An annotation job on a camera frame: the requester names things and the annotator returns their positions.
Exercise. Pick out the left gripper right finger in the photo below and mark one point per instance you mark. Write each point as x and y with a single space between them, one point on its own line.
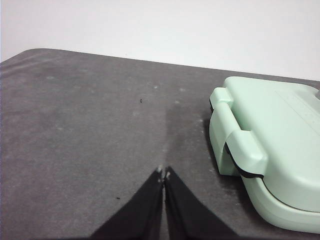
185 215

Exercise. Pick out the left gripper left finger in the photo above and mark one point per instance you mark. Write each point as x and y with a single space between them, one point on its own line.
142 215

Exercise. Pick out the mint green griddle cover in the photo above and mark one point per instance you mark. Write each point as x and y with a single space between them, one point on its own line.
280 140

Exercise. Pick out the mint green breakfast maker base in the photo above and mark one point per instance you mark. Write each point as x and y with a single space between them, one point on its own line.
256 198

